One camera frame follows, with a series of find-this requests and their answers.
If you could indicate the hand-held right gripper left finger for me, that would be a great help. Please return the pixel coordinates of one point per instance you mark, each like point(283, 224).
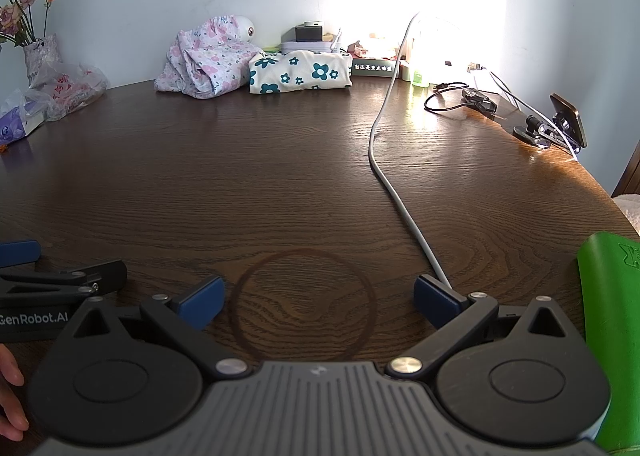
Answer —
point(202, 303)

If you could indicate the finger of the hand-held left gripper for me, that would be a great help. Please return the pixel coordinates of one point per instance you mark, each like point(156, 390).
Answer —
point(20, 252)
point(105, 276)

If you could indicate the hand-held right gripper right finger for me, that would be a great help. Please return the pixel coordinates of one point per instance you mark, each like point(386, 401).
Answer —
point(435, 303)

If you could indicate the white cloth with teal flowers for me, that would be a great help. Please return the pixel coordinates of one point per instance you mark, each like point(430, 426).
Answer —
point(300, 71)

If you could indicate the person's left hand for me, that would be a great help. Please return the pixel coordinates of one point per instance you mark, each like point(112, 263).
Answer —
point(10, 406)

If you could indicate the purple tissue packet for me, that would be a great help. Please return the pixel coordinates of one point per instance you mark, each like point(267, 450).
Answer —
point(17, 123)

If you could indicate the clear plastic bag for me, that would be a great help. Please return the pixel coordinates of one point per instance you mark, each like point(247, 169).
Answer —
point(70, 88)

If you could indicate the green plastic panel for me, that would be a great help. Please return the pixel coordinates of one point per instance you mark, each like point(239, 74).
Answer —
point(615, 311)

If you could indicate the patterned flower vase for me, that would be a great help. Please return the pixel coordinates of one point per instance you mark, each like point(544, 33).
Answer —
point(42, 58)

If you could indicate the metal phone holder stand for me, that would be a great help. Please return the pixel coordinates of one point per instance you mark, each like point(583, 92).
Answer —
point(537, 133)

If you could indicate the black adapter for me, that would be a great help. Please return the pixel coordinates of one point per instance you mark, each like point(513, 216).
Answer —
point(477, 98)

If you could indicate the pale fluffy cloth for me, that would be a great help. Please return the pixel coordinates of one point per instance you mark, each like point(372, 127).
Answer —
point(630, 211)

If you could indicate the green translucent bottle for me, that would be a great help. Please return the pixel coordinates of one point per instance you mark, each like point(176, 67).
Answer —
point(419, 77)

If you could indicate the black phone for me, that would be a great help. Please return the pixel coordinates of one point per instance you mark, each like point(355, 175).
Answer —
point(570, 118)

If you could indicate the brown wooden slatted panel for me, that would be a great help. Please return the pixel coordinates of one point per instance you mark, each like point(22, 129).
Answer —
point(631, 176)

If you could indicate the pink floral cloth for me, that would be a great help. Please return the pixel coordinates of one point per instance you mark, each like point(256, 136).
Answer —
point(200, 61)

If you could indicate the dried flowers bunch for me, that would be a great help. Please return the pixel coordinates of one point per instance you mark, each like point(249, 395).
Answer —
point(15, 11)

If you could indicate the dark green box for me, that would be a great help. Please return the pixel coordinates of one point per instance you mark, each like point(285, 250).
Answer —
point(372, 68)

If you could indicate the small pink box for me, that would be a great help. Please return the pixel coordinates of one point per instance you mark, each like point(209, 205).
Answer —
point(362, 50)

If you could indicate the flat grey tin box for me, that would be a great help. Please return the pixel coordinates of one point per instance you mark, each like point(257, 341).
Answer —
point(307, 47)

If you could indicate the small black box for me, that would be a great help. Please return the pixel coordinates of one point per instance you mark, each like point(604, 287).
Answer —
point(307, 32)

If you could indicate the white round camera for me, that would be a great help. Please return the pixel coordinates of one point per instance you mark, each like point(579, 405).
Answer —
point(245, 26)

